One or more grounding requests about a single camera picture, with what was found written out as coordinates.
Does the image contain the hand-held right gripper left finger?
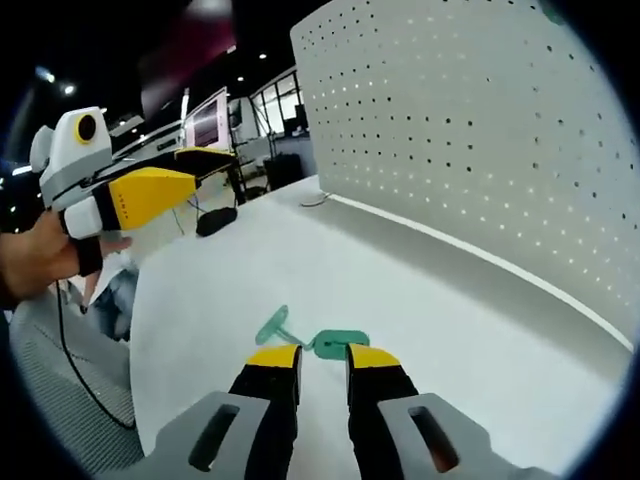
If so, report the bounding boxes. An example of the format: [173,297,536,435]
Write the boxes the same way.
[149,343,305,480]

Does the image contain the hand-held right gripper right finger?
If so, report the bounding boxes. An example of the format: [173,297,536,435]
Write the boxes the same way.
[343,342,506,480]

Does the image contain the white perforated mounting plate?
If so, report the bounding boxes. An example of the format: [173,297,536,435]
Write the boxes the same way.
[289,0,640,354]

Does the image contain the person's left hand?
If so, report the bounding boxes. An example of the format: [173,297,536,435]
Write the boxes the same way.
[0,210,134,310]

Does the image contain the pink screen monitor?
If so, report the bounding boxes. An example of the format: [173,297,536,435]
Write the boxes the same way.
[185,87,232,150]

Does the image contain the black oval pouch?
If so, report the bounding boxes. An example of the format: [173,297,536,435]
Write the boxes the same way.
[195,207,239,238]

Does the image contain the black cabinet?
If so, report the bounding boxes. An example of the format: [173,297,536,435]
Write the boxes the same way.
[263,153,304,192]

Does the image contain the person's blue jeans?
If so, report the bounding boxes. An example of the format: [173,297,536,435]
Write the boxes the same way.
[79,254,141,344]

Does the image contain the dark red ceiling panel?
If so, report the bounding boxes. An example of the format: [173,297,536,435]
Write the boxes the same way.
[138,0,237,117]

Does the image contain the grey mesh office chair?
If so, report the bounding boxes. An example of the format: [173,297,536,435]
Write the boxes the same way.
[8,294,149,474]

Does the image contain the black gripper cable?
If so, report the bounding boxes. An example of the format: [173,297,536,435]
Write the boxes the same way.
[56,279,137,430]

